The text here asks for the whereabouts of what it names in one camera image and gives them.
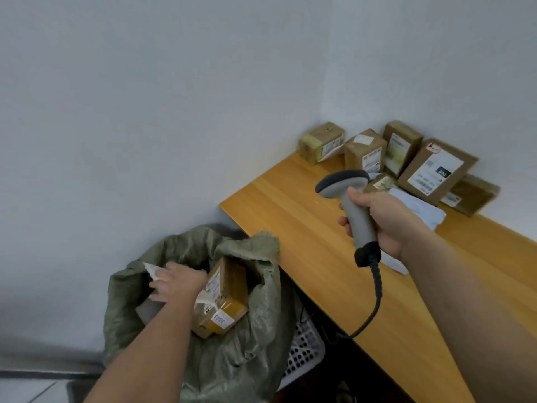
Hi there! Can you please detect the person's left forearm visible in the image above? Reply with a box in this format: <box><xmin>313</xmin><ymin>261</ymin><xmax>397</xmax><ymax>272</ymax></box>
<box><xmin>83</xmin><ymin>289</ymin><xmax>200</xmax><ymax>403</ymax></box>

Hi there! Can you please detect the row of cardboard parcel boxes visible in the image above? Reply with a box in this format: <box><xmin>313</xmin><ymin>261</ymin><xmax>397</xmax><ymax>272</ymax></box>
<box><xmin>298</xmin><ymin>120</ymin><xmax>501</xmax><ymax>218</ymax></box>

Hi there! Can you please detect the white perforated plastic basket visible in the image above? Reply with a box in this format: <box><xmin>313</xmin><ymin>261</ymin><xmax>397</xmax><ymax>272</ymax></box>
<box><xmin>276</xmin><ymin>289</ymin><xmax>326</xmax><ymax>393</ymax></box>

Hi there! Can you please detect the white plastic mailer bag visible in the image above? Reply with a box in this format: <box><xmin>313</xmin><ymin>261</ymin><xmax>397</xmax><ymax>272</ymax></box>
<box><xmin>380</xmin><ymin>187</ymin><xmax>447</xmax><ymax>276</ymax></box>

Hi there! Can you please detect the person's right forearm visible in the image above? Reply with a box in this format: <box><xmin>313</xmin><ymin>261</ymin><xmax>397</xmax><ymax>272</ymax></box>
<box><xmin>400</xmin><ymin>228</ymin><xmax>537</xmax><ymax>403</ymax></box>

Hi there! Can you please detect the grey handheld barcode scanner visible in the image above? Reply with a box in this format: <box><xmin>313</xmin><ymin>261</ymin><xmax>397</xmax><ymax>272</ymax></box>
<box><xmin>315</xmin><ymin>170</ymin><xmax>383</xmax><ymax>268</ymax></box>

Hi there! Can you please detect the person's right hand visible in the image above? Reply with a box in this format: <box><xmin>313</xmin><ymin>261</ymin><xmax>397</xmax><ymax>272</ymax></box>
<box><xmin>338</xmin><ymin>188</ymin><xmax>434</xmax><ymax>261</ymax></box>

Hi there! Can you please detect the person's left hand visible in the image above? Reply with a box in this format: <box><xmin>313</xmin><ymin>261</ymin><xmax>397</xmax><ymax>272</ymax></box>
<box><xmin>148</xmin><ymin>261</ymin><xmax>209</xmax><ymax>306</ymax></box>

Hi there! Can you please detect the black scanner cable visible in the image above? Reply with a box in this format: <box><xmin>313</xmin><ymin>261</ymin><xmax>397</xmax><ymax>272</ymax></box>
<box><xmin>336</xmin><ymin>255</ymin><xmax>384</xmax><ymax>340</ymax></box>

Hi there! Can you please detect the brown taped cardboard box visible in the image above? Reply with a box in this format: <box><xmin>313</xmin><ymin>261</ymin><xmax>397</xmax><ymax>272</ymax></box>
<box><xmin>191</xmin><ymin>257</ymin><xmax>249</xmax><ymax>340</ymax></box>

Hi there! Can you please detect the green woven sack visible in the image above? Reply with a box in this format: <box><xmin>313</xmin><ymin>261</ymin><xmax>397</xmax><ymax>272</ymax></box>
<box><xmin>103</xmin><ymin>224</ymin><xmax>295</xmax><ymax>403</ymax></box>

